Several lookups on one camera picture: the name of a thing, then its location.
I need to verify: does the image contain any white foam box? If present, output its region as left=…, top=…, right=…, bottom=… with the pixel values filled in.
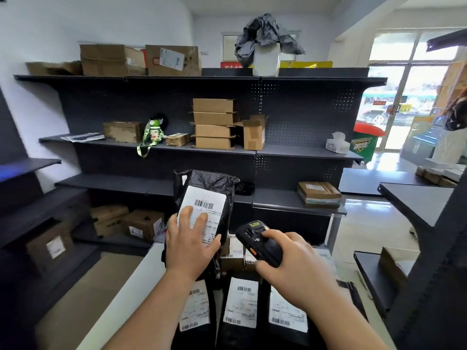
left=252, top=43, right=281, bottom=77

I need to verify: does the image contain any white tissue pack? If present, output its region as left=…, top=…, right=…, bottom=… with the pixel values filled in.
left=325, top=131, right=351, bottom=154

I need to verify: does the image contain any person's left hand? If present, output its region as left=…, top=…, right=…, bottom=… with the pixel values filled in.
left=166, top=206, right=222, bottom=281

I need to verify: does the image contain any small labelled cardboard box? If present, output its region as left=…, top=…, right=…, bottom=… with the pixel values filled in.
left=244, top=248, right=258, bottom=272
left=220, top=234, right=245, bottom=272

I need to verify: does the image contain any green bin red lid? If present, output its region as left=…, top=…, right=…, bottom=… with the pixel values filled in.
left=350, top=121, right=386, bottom=165

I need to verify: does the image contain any cardboard box with small label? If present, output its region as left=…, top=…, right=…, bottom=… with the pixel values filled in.
left=123, top=209, right=166, bottom=242

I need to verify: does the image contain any green bottle with lanyard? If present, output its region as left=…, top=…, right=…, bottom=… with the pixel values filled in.
left=137, top=118, right=166, bottom=158

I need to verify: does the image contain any yellow sign board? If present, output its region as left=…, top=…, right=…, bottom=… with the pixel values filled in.
left=279, top=61, right=333, bottom=69

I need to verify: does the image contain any person's right hand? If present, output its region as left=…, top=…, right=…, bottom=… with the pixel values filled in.
left=255, top=229, right=341, bottom=311

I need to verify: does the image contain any crumpled grey plastic bag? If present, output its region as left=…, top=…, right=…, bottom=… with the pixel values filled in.
left=234, top=13, right=306, bottom=68

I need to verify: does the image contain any row of small parcels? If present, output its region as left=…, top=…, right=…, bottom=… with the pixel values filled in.
left=415, top=165, right=465, bottom=188

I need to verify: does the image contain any small brown cardboard box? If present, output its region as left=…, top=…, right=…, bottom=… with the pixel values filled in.
left=165, top=133, right=192, bottom=147

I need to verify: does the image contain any dark cardboard box white label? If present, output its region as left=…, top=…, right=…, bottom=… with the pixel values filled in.
left=25, top=223, right=74, bottom=274

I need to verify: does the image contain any dark grey side shelf unit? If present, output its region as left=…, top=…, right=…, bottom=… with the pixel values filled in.
left=0, top=87, right=102, bottom=350

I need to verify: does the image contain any grey mailer bag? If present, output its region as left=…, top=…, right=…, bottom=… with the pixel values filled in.
left=61, top=132, right=106, bottom=143

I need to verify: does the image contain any person's right forearm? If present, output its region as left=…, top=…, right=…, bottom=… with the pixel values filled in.
left=305, top=280, right=390, bottom=350

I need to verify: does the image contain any large taped cardboard box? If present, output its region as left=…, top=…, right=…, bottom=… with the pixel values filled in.
left=79, top=44, right=147, bottom=77

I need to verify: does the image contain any long dark grey shelf unit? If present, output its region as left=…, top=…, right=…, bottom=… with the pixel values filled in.
left=14, top=67, right=388, bottom=256

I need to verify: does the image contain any flat cardboard parcel with label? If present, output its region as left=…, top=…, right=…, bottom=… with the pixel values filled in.
left=296, top=181, right=343, bottom=210

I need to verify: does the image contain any flat plain cardboard box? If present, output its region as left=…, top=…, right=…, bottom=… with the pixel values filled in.
left=191, top=136, right=237, bottom=150
left=190, top=111, right=240, bottom=126
left=190, top=124, right=238, bottom=138
left=192, top=98, right=235, bottom=113

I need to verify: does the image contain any glass entrance door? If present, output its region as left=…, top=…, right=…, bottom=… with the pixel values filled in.
left=356, top=30, right=467, bottom=151

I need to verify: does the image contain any person's left forearm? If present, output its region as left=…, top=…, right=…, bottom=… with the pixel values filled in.
left=102, top=270, right=199, bottom=350

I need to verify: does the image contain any dark grey tall shelf unit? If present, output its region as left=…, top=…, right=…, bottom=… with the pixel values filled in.
left=353, top=28, right=467, bottom=350

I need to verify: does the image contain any taped brown cardboard box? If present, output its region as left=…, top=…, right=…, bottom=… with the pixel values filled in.
left=102, top=121, right=145, bottom=143

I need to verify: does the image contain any large cardboard box white label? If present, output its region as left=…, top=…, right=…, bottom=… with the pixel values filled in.
left=145, top=44, right=202, bottom=77

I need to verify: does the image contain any open cardboard box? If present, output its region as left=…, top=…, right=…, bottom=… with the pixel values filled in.
left=234, top=115, right=268, bottom=151

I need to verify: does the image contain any dark grey low shelf unit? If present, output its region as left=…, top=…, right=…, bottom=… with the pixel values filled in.
left=338, top=167, right=438, bottom=197

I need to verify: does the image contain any cardboard box with white sheet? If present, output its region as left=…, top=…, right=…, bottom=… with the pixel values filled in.
left=379, top=246, right=421, bottom=290

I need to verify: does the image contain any black handheld barcode scanner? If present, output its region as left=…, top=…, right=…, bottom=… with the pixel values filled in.
left=235, top=220, right=284, bottom=269

